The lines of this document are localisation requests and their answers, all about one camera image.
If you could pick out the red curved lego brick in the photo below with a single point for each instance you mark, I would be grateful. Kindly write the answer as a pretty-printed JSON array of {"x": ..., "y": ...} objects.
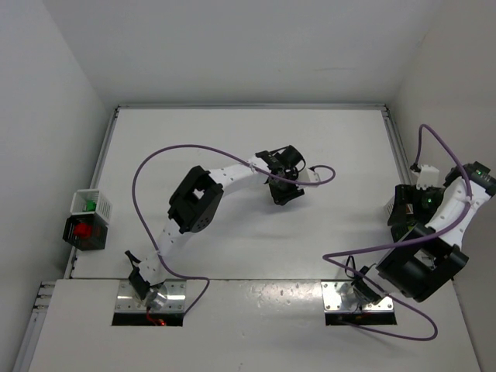
[{"x": 83, "y": 230}]

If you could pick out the black slotted bin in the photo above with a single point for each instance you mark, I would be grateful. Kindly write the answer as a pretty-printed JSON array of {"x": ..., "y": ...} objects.
[
  {"x": 402, "y": 232},
  {"x": 98, "y": 237}
]

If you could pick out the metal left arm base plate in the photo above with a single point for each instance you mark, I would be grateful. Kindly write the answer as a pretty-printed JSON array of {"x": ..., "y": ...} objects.
[{"x": 168, "y": 298}]

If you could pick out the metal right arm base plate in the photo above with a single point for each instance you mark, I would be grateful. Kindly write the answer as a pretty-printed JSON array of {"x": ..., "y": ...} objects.
[{"x": 339, "y": 297}]

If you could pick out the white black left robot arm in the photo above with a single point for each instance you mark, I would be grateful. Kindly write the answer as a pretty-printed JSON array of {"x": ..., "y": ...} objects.
[{"x": 195, "y": 201}]

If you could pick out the white slotted bin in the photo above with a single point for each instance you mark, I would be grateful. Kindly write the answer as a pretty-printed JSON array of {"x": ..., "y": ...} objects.
[
  {"x": 104, "y": 206},
  {"x": 389, "y": 207}
]

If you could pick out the white right slotted bin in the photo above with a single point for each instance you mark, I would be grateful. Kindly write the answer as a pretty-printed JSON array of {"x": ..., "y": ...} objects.
[{"x": 389, "y": 207}]

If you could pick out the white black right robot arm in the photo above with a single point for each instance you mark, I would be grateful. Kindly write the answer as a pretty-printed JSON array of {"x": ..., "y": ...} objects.
[{"x": 432, "y": 222}]

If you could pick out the black right slotted bin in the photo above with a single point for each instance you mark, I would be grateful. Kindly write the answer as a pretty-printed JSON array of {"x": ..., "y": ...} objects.
[{"x": 402, "y": 232}]

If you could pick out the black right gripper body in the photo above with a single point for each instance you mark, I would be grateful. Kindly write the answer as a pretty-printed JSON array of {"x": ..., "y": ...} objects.
[{"x": 401, "y": 209}]

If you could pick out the black left slotted bin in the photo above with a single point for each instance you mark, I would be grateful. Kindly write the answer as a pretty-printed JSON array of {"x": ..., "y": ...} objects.
[{"x": 98, "y": 237}]

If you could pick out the white left slotted bin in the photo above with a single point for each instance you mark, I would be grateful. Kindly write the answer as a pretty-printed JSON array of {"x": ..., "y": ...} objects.
[{"x": 104, "y": 206}]

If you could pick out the dark green 2x2 lego brick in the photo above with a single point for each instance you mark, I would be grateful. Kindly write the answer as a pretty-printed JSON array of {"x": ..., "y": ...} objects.
[{"x": 90, "y": 205}]

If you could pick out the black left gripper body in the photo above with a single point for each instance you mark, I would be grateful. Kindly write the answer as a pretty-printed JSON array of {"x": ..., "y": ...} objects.
[{"x": 285, "y": 192}]

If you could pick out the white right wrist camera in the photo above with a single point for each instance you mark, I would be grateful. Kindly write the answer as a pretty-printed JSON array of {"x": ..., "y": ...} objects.
[{"x": 427, "y": 176}]

